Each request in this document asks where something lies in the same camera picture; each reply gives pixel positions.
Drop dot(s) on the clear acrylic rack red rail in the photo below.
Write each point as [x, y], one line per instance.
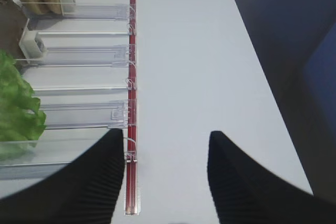
[87, 86]

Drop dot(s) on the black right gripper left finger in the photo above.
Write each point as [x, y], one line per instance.
[84, 191]

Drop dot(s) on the brown meat patty in rack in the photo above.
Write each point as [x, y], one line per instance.
[13, 22]

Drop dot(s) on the green lettuce leaf in rack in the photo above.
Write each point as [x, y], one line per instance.
[22, 120]

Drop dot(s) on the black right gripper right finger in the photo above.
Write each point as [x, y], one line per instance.
[243, 191]

